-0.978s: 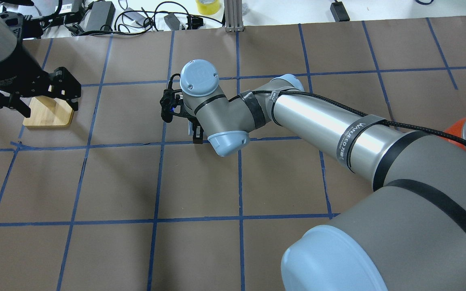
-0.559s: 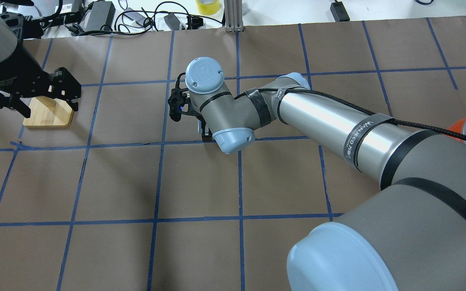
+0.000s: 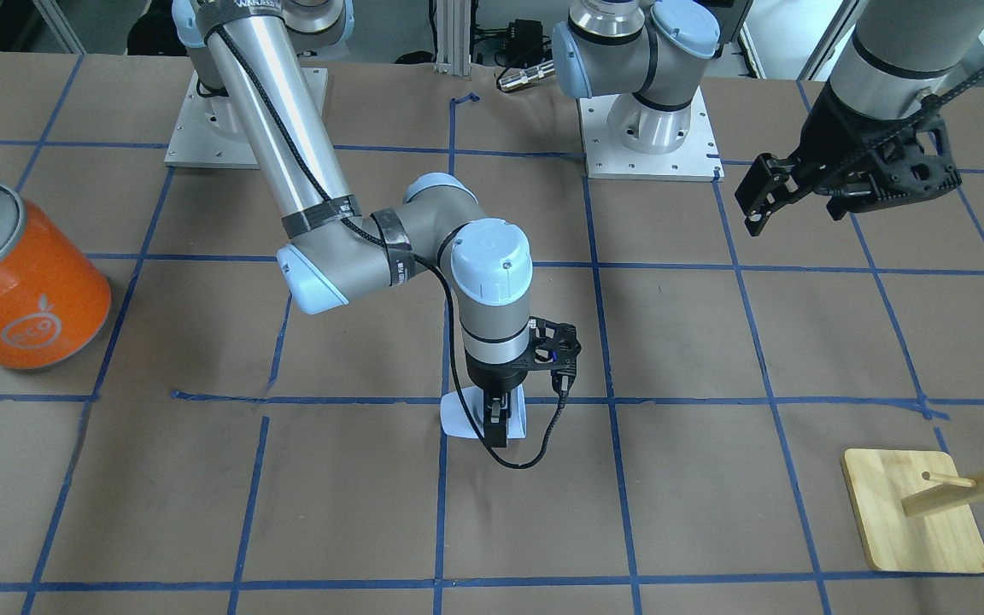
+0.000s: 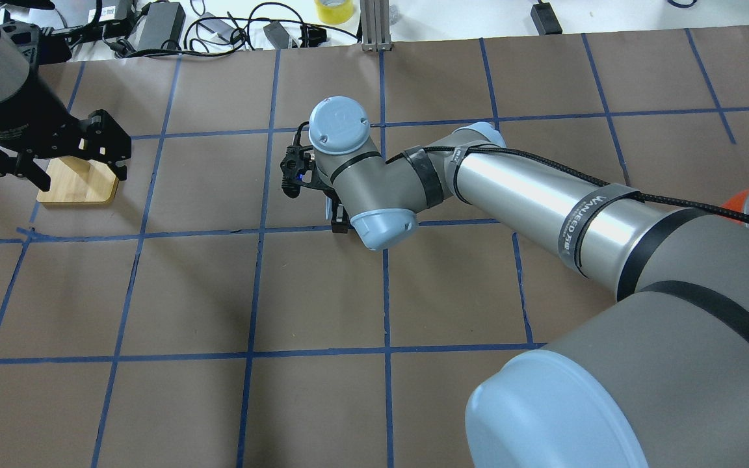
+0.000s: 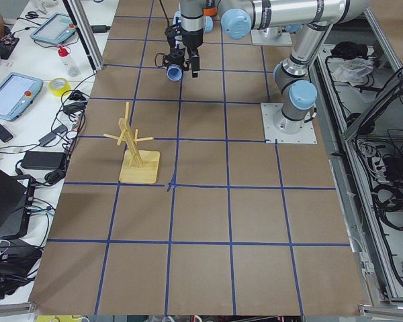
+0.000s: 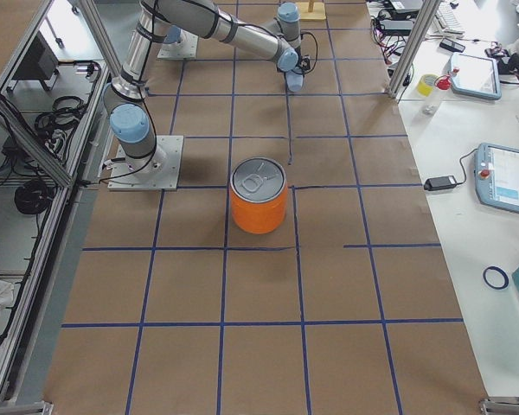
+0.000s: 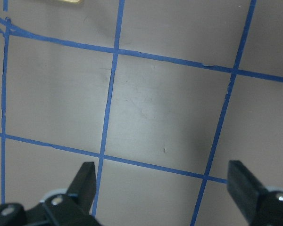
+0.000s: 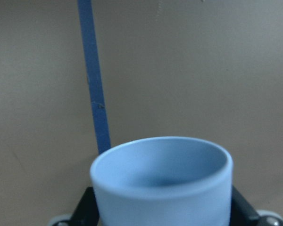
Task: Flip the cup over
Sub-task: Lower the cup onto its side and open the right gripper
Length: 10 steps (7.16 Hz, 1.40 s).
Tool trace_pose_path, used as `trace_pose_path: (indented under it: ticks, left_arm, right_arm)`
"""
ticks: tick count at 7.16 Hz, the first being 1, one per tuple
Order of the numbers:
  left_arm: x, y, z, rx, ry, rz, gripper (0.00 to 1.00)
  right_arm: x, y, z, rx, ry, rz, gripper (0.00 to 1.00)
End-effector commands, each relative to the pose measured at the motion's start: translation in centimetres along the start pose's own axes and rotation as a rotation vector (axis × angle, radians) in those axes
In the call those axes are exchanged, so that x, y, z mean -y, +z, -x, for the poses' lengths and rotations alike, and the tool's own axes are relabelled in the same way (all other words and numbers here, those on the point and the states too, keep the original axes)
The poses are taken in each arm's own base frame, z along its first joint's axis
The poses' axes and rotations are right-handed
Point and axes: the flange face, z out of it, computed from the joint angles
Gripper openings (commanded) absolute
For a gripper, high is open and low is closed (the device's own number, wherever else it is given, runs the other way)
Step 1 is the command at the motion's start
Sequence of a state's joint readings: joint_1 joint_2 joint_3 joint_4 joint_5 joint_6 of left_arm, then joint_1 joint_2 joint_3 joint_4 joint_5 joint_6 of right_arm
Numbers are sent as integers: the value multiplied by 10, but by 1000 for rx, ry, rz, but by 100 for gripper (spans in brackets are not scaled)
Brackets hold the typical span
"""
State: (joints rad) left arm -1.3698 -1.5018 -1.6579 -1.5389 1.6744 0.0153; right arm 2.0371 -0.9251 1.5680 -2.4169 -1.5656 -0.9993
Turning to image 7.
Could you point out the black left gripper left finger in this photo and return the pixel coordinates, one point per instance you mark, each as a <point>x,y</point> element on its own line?
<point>82,190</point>

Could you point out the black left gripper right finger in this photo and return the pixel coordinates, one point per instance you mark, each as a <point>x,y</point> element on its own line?
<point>245,189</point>

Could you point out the wooden cup tree stand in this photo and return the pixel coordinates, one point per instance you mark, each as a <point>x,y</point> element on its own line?
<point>71,1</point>

